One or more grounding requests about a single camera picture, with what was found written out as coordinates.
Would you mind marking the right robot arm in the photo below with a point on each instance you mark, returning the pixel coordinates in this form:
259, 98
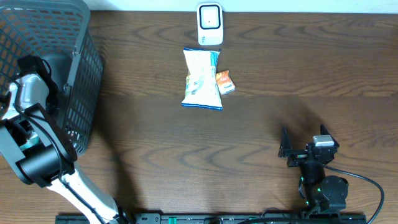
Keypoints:
323, 194

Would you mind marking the white barcode scanner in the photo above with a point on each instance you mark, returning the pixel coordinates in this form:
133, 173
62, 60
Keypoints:
210, 23

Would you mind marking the orange Kleenex tissue pack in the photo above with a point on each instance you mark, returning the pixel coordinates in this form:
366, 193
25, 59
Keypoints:
224, 82

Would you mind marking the white snack bag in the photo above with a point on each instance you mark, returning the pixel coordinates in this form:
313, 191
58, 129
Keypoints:
201, 89

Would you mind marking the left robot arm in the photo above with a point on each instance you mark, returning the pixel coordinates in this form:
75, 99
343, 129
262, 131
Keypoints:
37, 149

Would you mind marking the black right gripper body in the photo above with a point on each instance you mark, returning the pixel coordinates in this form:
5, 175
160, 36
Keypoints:
298, 156

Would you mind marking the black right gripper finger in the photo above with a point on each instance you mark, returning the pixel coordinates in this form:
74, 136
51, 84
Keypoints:
285, 143
324, 131

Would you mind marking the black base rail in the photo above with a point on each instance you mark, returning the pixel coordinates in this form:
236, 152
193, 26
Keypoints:
271, 217

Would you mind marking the grey plastic basket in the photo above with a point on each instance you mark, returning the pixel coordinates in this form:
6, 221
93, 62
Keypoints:
56, 31

